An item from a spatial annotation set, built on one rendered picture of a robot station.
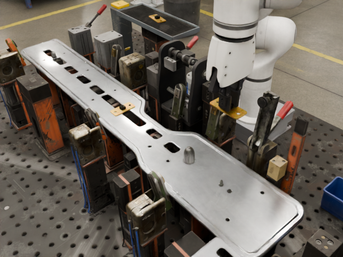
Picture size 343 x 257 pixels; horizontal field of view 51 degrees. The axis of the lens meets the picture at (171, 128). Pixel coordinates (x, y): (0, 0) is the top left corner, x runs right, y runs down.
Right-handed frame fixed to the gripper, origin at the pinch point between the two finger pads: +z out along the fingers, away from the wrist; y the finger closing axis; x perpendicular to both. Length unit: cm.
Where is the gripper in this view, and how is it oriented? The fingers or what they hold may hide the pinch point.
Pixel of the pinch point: (228, 99)
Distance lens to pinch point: 80.4
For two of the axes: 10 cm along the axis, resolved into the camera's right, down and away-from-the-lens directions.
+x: 6.4, 4.6, -6.1
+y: -7.6, 4.2, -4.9
